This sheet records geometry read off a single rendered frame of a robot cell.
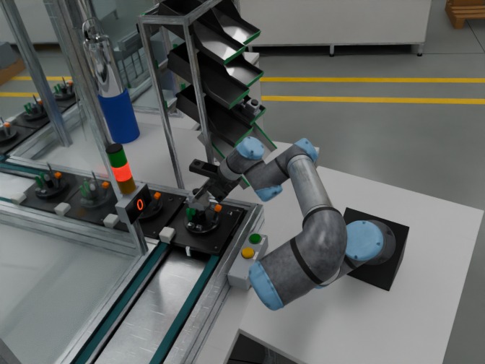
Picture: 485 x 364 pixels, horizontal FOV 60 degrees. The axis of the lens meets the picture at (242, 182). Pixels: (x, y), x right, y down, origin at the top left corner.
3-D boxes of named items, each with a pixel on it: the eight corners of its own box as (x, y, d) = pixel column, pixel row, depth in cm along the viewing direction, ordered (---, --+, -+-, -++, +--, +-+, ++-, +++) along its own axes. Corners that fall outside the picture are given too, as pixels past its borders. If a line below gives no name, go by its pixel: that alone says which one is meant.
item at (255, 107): (258, 115, 171) (264, 103, 166) (253, 120, 168) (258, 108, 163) (242, 105, 172) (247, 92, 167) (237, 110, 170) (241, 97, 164)
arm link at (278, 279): (361, 266, 134) (318, 285, 84) (322, 289, 138) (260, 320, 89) (340, 234, 137) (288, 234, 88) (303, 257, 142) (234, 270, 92)
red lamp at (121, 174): (135, 172, 127) (130, 159, 124) (125, 183, 124) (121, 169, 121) (121, 170, 129) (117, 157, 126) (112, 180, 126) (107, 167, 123)
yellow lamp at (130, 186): (138, 185, 130) (135, 172, 127) (130, 195, 127) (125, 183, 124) (125, 183, 132) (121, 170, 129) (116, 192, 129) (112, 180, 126)
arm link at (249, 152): (255, 161, 121) (239, 137, 122) (235, 179, 129) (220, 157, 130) (271, 154, 126) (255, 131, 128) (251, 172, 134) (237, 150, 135)
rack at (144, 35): (252, 162, 203) (234, -14, 153) (221, 211, 177) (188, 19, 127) (213, 156, 210) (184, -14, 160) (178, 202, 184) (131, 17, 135)
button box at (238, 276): (268, 245, 154) (267, 234, 150) (247, 290, 139) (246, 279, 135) (250, 242, 156) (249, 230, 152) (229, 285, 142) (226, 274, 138)
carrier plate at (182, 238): (245, 211, 162) (244, 207, 161) (219, 256, 145) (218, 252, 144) (190, 200, 171) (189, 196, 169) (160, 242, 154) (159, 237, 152)
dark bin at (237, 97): (248, 94, 154) (254, 78, 148) (229, 110, 145) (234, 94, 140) (188, 54, 158) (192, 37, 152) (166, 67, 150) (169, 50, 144)
